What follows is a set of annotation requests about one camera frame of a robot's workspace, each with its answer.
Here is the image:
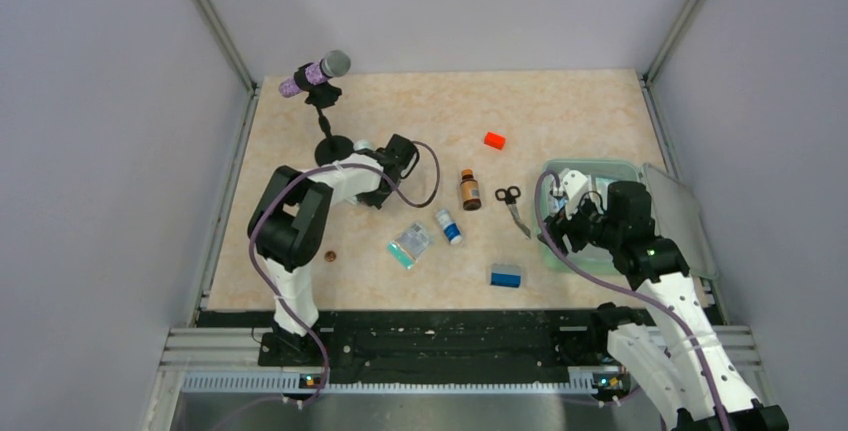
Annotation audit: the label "purple grey microphone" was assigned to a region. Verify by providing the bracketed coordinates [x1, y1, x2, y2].
[278, 50, 351, 98]

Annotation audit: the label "white blue small bottle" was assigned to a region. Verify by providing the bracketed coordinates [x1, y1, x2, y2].
[435, 209, 464, 246]

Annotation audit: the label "green plastic medicine box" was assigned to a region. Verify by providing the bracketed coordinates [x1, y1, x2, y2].
[535, 158, 647, 277]

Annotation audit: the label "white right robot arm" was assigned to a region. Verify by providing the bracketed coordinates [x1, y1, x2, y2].
[535, 181, 789, 430]

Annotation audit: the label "white teal small bottle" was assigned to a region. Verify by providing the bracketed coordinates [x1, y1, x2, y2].
[353, 139, 375, 152]

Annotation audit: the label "blue grey small box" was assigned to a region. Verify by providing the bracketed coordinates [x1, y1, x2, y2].
[489, 263, 523, 289]

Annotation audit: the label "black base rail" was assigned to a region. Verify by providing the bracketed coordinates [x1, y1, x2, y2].
[258, 309, 616, 385]

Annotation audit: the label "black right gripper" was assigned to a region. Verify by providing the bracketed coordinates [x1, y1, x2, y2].
[538, 191, 622, 259]

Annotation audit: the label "blue cotton ball bag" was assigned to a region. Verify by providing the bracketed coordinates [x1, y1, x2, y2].
[551, 174, 621, 214]

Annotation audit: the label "black microphone stand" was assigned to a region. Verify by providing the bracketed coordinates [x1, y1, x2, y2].
[293, 63, 353, 166]

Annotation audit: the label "black handled scissors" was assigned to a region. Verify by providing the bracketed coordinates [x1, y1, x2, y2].
[495, 186, 532, 239]

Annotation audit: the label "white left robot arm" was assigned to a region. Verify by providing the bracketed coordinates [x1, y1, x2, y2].
[247, 134, 420, 365]

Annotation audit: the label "translucent box lid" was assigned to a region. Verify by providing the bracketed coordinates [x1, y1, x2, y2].
[641, 163, 719, 279]

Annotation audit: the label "clear teal zip bag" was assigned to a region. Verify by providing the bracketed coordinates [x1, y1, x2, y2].
[386, 221, 433, 269]

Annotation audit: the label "orange block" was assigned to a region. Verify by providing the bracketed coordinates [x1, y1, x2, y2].
[483, 132, 506, 150]

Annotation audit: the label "brown medicine bottle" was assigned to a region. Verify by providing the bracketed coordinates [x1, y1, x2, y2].
[460, 169, 482, 211]

